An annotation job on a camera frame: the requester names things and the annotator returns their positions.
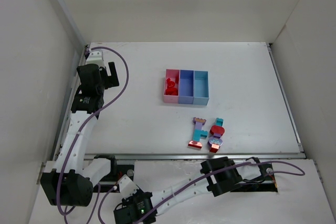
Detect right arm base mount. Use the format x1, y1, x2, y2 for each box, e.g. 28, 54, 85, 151
231, 175, 278, 193

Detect aluminium frame rail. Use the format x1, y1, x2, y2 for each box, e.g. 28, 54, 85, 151
49, 44, 88, 161

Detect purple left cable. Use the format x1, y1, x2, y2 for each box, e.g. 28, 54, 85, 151
57, 46, 129, 224

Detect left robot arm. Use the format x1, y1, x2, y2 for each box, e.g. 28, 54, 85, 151
40, 62, 119, 207

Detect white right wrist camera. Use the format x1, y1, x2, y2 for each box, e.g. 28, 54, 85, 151
118, 175, 139, 199

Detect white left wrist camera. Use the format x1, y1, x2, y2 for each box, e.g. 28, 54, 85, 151
86, 49, 104, 67

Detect pink bin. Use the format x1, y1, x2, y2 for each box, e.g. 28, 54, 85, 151
163, 69, 180, 103

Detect teal red purple lego stack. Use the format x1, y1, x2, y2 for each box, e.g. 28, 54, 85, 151
207, 118, 225, 153

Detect light blue bin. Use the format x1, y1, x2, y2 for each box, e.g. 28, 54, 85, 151
193, 71, 209, 106

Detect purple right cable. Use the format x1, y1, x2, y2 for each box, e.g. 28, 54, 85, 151
97, 160, 306, 224

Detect purple cable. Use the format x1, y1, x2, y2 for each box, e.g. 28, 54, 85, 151
97, 160, 306, 224
57, 46, 129, 224

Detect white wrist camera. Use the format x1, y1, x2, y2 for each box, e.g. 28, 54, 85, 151
118, 175, 139, 199
86, 49, 104, 67

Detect red legos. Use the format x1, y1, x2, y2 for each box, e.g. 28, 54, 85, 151
165, 78, 179, 96

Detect dark blue bin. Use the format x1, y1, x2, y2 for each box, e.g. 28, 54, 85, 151
178, 70, 194, 104

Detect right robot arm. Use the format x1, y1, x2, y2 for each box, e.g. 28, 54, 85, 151
113, 157, 273, 223

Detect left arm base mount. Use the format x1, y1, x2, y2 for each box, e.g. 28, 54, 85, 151
92, 155, 134, 193

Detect purple teal red lego column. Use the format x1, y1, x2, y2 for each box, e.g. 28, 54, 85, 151
188, 117, 208, 150

